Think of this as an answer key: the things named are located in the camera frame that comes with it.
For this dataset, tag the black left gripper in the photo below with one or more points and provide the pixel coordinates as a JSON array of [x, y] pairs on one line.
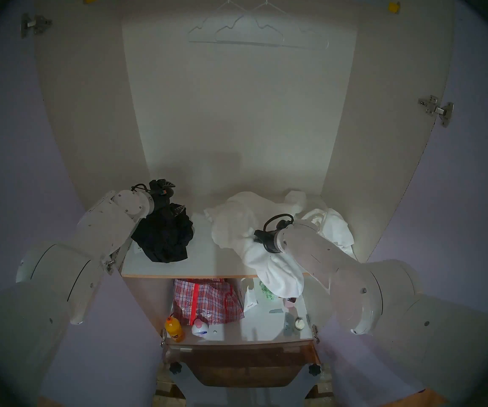
[[161, 196]]

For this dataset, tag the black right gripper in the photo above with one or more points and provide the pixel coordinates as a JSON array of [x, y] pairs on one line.
[[269, 241]]

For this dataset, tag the large white top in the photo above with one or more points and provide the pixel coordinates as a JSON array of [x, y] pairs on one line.
[[235, 224]]

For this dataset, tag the black top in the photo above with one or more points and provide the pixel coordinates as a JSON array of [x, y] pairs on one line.
[[163, 241]]

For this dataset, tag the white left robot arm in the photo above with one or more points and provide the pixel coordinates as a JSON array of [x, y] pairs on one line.
[[100, 228]]

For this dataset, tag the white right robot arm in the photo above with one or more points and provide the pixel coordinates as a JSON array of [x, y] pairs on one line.
[[311, 253]]

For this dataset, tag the green patterned package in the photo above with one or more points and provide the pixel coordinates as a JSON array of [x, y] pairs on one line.
[[266, 292]]

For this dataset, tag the small white paper bag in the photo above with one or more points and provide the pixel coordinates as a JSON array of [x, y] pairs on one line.
[[249, 298]]

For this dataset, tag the pink cup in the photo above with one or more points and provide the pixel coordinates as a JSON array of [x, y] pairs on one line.
[[290, 303]]

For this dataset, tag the grey pouch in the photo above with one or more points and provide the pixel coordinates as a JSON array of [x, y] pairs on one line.
[[289, 324]]

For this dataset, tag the red plaid woven bag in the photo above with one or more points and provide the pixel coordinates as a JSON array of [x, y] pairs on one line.
[[208, 302]]

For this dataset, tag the small round white jar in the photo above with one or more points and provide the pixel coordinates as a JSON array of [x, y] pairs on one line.
[[299, 324]]

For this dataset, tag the metal wardrobe door hinge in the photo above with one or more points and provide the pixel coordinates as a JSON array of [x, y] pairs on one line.
[[109, 265], [434, 109], [32, 24]]

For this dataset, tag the small metal cabinet hinge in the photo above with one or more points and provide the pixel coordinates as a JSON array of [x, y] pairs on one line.
[[314, 333], [164, 338]]

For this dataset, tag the white bottle pink cap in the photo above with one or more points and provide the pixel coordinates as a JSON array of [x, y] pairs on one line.
[[200, 329]]

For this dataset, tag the brown wooden drawer front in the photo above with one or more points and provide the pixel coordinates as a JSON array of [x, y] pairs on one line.
[[244, 363]]

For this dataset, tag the orange plastic bottle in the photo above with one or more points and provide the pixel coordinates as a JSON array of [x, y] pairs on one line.
[[175, 330]]

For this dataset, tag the black star knob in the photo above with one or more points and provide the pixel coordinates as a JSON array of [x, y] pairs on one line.
[[176, 368], [314, 370]]

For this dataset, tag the purple wardrobe door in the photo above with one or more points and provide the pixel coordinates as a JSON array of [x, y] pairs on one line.
[[112, 347], [447, 198]]

